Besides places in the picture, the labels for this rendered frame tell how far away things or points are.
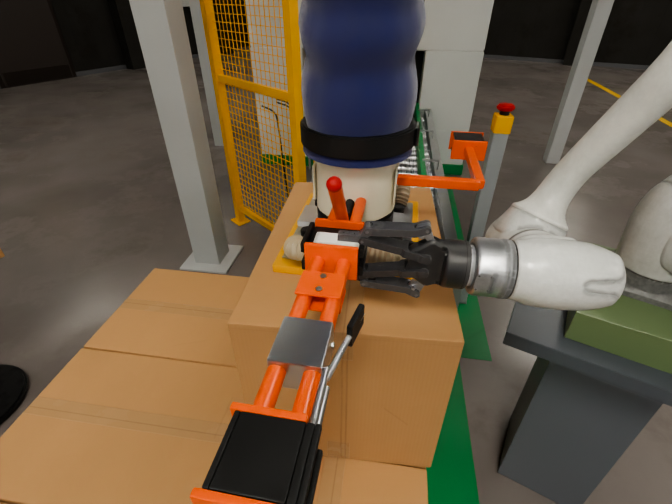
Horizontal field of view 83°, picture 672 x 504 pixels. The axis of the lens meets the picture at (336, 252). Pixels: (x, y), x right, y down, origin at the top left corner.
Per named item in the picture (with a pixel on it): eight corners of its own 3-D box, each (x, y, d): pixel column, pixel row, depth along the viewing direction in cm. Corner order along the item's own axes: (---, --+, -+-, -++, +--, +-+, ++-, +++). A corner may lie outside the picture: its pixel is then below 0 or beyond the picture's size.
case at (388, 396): (302, 285, 137) (295, 181, 115) (414, 292, 134) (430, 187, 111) (254, 448, 88) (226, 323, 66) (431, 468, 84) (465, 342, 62)
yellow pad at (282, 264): (310, 198, 105) (310, 181, 102) (346, 201, 104) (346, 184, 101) (272, 272, 78) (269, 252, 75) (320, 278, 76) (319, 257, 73)
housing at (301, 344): (284, 340, 49) (281, 314, 47) (336, 347, 48) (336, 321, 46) (267, 385, 43) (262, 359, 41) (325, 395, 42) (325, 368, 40)
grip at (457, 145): (448, 148, 108) (451, 130, 105) (479, 150, 107) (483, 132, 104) (450, 159, 101) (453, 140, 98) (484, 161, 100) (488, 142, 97)
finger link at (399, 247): (428, 266, 57) (432, 259, 56) (356, 246, 57) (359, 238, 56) (427, 252, 60) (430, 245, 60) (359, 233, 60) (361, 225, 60)
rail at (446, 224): (422, 131, 335) (424, 108, 325) (428, 131, 335) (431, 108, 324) (441, 310, 147) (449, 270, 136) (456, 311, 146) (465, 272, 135)
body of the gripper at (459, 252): (477, 256, 53) (409, 249, 54) (465, 302, 58) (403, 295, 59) (470, 228, 59) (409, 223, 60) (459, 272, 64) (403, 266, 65)
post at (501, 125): (452, 294, 216) (493, 111, 160) (465, 296, 215) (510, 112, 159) (453, 302, 210) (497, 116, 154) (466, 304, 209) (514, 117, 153)
